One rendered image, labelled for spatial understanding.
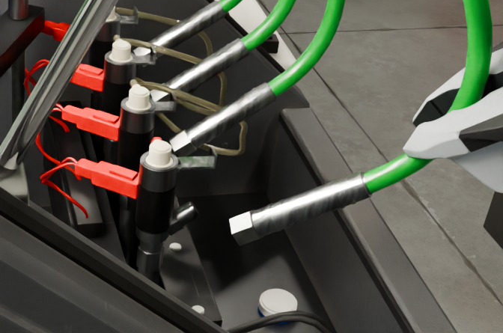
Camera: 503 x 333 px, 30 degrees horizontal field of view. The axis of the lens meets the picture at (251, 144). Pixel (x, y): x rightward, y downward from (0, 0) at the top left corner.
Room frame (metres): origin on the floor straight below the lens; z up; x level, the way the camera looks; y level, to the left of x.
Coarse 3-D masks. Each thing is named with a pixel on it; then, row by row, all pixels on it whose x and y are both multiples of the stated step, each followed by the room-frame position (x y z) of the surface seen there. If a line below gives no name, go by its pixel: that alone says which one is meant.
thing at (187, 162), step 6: (186, 156) 0.59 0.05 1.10; (192, 156) 0.59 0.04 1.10; (198, 156) 0.59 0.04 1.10; (204, 156) 0.59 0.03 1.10; (180, 162) 0.58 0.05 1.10; (186, 162) 0.58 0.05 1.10; (192, 162) 0.58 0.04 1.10; (198, 162) 0.58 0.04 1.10; (204, 162) 0.58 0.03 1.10; (210, 162) 0.58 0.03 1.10; (180, 168) 0.57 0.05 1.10; (186, 168) 0.57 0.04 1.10; (192, 168) 0.57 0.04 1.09; (198, 168) 0.58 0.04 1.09; (204, 168) 0.58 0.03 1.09; (210, 168) 0.58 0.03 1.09
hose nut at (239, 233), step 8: (240, 216) 0.50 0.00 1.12; (248, 216) 0.50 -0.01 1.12; (232, 224) 0.49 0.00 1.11; (240, 224) 0.49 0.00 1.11; (248, 224) 0.49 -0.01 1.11; (232, 232) 0.49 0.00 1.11; (240, 232) 0.49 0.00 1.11; (248, 232) 0.49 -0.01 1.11; (256, 232) 0.49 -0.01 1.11; (240, 240) 0.49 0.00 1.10; (248, 240) 0.49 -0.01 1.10
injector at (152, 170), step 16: (144, 160) 0.57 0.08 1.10; (176, 160) 0.57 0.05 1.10; (144, 176) 0.56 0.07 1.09; (160, 176) 0.56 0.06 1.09; (176, 176) 0.57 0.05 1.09; (144, 192) 0.56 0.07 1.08; (160, 192) 0.56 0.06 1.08; (144, 208) 0.56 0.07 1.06; (160, 208) 0.56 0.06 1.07; (192, 208) 0.58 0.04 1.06; (144, 224) 0.56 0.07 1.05; (160, 224) 0.56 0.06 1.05; (176, 224) 0.57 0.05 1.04; (144, 240) 0.56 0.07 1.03; (160, 240) 0.56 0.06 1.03; (144, 256) 0.56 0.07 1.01; (160, 256) 0.57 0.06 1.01; (144, 272) 0.56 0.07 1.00
